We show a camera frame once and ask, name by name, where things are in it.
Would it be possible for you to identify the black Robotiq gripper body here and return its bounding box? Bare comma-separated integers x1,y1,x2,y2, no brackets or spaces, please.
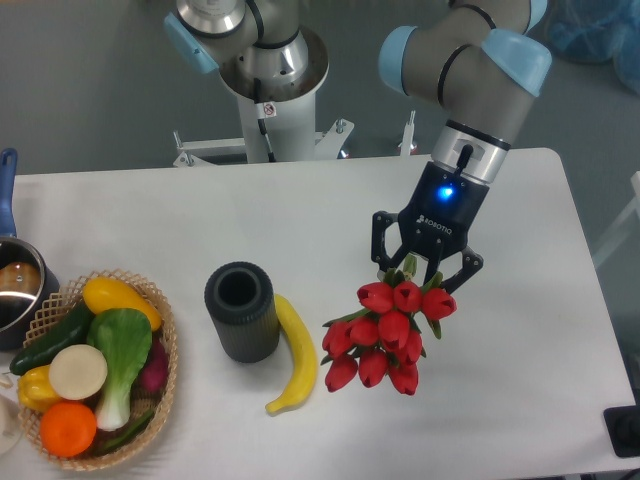
398,162,489,281

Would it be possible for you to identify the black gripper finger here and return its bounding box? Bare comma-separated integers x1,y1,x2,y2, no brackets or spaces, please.
370,210,414,278
440,246,484,295

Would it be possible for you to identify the red tulip bouquet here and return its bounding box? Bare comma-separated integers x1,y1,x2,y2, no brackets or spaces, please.
322,254,457,396

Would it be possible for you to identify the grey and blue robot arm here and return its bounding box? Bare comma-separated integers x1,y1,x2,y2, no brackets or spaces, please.
164,1,551,292

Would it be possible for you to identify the dark grey ribbed vase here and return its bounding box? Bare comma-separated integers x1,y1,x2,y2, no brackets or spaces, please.
204,261,280,363

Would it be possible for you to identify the yellow banana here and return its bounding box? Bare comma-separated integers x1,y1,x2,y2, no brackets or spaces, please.
265,294,319,415

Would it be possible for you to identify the black device at table edge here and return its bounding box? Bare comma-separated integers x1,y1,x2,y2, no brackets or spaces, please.
603,405,639,458

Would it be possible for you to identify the blue plastic bag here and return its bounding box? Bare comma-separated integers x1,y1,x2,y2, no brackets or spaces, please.
544,0,639,93

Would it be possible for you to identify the purple red vegetable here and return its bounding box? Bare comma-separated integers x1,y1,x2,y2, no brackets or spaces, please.
138,337,169,393

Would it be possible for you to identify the green bok choy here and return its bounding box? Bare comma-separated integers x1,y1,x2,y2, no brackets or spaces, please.
87,308,152,432

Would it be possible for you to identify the yellow squash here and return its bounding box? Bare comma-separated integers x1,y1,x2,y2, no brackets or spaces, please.
82,277,162,332

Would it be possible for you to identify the dark green cucumber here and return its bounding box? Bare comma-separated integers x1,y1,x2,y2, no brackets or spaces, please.
9,301,95,376

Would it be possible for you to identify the white round radish slice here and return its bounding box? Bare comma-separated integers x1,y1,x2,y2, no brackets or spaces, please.
49,344,108,400

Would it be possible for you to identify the woven wicker basket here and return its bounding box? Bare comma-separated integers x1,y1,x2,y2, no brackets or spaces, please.
18,269,178,472

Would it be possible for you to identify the green chili pepper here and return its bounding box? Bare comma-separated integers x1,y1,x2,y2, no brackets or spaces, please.
93,409,155,456

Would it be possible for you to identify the orange fruit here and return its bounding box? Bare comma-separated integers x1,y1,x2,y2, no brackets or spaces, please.
39,402,97,458

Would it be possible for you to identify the yellow bell pepper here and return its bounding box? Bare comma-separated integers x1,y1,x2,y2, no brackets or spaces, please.
18,365,62,413

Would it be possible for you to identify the white garlic piece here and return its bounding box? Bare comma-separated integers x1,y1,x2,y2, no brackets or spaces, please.
0,373,13,389

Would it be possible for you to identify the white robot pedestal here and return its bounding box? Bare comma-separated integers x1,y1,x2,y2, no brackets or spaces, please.
173,27,355,167

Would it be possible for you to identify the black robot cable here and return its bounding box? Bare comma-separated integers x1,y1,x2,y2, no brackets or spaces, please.
252,77,277,164

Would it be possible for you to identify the blue handled saucepan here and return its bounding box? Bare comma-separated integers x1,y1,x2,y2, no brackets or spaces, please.
1,148,59,351

